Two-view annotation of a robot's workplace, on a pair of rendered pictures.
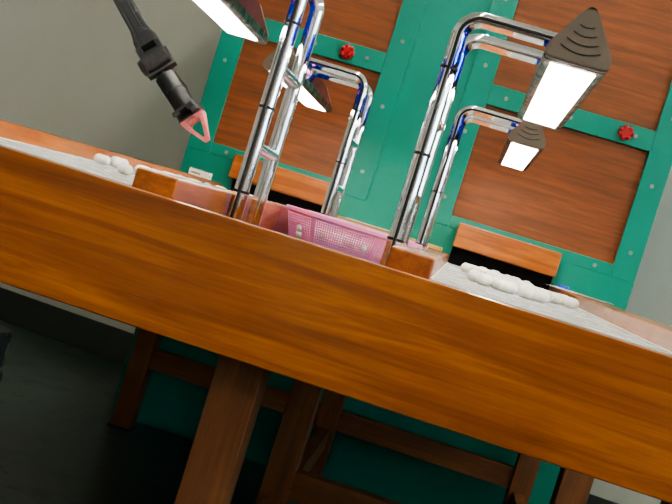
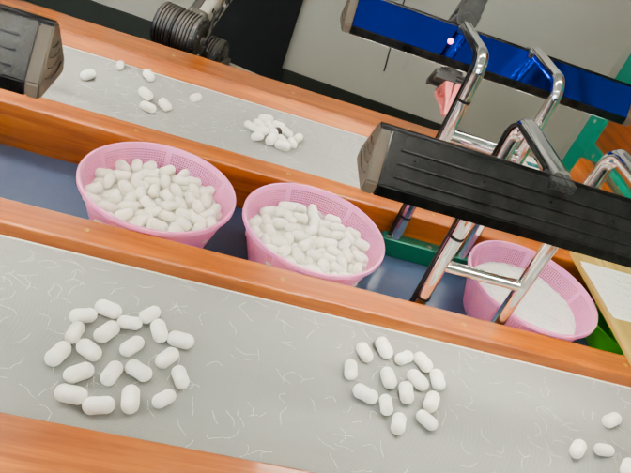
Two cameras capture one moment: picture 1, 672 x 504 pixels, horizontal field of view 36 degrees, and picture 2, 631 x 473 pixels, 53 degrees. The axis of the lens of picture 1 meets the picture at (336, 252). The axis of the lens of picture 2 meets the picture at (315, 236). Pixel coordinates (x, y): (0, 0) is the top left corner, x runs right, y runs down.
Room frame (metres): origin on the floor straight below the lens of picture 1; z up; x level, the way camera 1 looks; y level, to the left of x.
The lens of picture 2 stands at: (2.01, -0.94, 1.38)
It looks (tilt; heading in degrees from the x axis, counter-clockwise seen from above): 34 degrees down; 70
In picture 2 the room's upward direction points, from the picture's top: 22 degrees clockwise
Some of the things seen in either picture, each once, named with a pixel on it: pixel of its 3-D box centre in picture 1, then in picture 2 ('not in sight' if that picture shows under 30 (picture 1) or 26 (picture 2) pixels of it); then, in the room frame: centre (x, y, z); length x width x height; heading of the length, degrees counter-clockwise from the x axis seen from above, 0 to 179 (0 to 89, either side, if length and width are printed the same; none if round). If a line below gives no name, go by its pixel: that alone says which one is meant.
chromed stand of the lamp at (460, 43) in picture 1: (474, 174); not in sight; (1.59, -0.17, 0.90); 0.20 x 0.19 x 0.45; 174
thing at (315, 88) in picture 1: (304, 79); (495, 57); (2.62, 0.20, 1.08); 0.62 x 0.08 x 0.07; 174
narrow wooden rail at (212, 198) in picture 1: (275, 230); (227, 181); (2.17, 0.13, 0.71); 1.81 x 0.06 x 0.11; 174
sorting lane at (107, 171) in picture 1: (197, 195); (238, 132); (2.19, 0.31, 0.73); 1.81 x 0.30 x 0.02; 174
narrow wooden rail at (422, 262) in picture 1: (425, 277); (205, 287); (2.14, -0.19, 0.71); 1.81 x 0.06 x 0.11; 174
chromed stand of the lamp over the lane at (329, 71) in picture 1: (313, 156); (460, 153); (2.60, 0.12, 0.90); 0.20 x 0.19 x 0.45; 174
